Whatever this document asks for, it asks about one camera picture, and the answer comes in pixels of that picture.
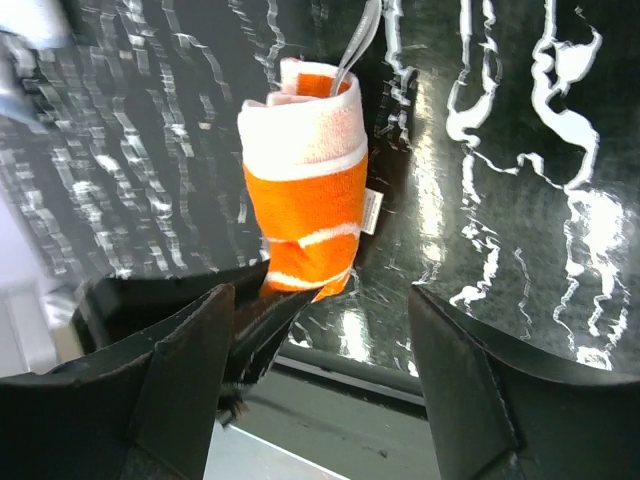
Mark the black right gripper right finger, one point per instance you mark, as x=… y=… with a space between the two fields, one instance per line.
x=500 y=408

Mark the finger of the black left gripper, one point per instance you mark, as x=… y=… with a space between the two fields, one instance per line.
x=259 y=331

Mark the light blue towel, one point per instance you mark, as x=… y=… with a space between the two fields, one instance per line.
x=26 y=28

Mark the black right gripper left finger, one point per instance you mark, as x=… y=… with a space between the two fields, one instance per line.
x=148 y=400

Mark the orange and white towel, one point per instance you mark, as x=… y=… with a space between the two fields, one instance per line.
x=305 y=158

